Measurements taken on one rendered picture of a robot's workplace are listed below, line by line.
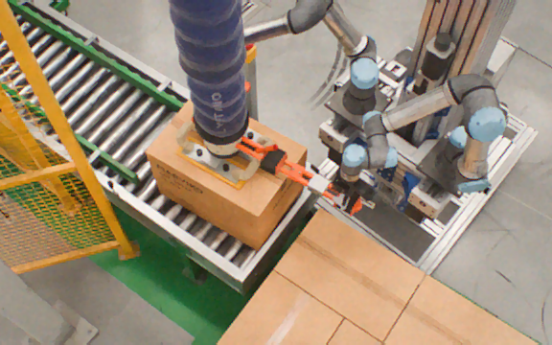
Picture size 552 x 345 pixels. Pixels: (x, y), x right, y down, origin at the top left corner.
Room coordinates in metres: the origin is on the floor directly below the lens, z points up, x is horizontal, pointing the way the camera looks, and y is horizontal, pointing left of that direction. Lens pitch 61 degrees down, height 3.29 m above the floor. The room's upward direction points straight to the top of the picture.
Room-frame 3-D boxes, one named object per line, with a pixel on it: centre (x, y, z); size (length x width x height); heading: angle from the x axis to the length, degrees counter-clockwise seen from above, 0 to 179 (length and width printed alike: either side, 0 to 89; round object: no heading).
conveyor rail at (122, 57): (2.16, 0.72, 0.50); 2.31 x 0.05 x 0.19; 55
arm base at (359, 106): (1.61, -0.38, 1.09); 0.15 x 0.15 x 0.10
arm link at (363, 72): (1.62, -0.38, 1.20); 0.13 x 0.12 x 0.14; 177
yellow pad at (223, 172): (1.34, 0.26, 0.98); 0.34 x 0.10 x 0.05; 58
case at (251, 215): (1.42, 0.21, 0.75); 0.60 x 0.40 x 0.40; 58
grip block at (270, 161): (1.28, 0.00, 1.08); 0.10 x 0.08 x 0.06; 148
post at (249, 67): (1.96, 0.13, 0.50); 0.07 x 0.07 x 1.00; 55
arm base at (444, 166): (1.29, -0.75, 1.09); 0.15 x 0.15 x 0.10
